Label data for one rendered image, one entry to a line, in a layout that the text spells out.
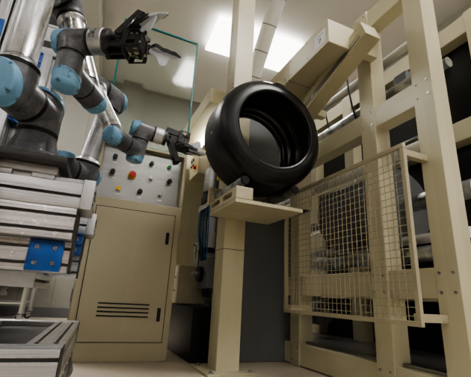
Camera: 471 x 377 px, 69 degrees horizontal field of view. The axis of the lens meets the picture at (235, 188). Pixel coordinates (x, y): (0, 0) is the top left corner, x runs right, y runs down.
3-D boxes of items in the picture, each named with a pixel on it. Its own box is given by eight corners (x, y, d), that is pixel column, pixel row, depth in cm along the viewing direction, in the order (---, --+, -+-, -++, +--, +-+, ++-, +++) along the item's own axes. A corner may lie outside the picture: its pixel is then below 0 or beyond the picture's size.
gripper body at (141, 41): (149, 64, 98) (108, 64, 100) (153, 43, 102) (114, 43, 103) (140, 43, 91) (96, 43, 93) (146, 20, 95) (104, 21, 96)
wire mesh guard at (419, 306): (283, 312, 196) (284, 195, 217) (285, 312, 197) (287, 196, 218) (422, 327, 117) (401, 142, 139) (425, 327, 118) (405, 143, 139)
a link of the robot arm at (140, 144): (115, 155, 149) (122, 132, 151) (132, 164, 158) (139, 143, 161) (128, 156, 145) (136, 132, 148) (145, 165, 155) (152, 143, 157)
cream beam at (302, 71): (269, 99, 228) (269, 79, 232) (301, 108, 237) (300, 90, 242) (327, 40, 174) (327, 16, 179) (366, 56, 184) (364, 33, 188)
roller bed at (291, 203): (274, 213, 223) (275, 170, 232) (293, 216, 228) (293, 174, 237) (291, 206, 205) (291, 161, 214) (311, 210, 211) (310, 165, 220)
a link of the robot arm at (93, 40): (101, 43, 104) (89, 19, 96) (116, 43, 103) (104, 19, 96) (95, 61, 100) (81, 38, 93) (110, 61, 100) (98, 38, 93)
